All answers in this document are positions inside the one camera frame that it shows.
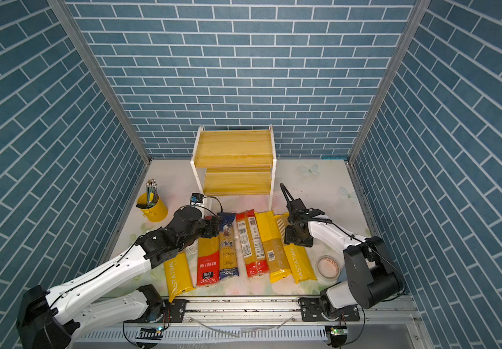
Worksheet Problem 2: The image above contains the plain yellow pasta package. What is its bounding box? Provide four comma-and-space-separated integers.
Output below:
255, 211, 291, 284

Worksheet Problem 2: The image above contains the yellow pastatime pasta package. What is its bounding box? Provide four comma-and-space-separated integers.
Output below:
164, 252, 195, 303
274, 213, 317, 284

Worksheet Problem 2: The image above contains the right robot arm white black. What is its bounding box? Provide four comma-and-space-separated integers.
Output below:
284, 197, 405, 320

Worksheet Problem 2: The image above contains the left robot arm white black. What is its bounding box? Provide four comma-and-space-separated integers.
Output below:
16, 205, 220, 348

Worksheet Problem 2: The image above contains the red yellow spaghetti package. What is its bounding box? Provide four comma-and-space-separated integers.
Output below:
196, 236, 220, 286

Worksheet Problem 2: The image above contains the blue spaghetti package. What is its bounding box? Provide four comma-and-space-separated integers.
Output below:
219, 212, 239, 280

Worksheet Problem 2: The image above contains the round tape roll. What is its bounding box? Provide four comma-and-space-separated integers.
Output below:
315, 255, 340, 282

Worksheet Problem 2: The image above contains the red labelled spaghetti package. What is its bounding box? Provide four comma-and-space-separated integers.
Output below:
236, 209, 268, 278

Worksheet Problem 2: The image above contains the yellow pen holder cup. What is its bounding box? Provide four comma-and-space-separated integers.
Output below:
136, 193, 168, 222

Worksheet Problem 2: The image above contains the white frame wooden shelf rack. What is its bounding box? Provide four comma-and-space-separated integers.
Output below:
191, 126, 277, 209

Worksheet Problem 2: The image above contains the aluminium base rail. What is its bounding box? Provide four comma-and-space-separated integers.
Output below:
74, 295, 431, 348

